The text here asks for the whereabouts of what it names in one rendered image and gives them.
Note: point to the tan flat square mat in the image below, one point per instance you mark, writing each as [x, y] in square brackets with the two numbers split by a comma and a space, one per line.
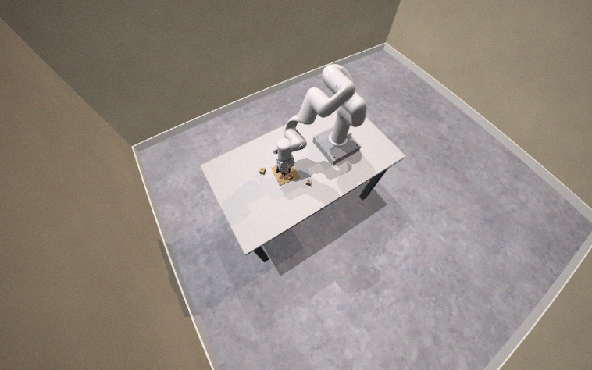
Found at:
[281, 179]

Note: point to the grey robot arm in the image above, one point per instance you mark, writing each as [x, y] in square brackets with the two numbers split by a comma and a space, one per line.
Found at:
[346, 101]

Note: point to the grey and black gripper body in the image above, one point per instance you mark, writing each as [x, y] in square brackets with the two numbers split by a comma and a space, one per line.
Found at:
[283, 166]

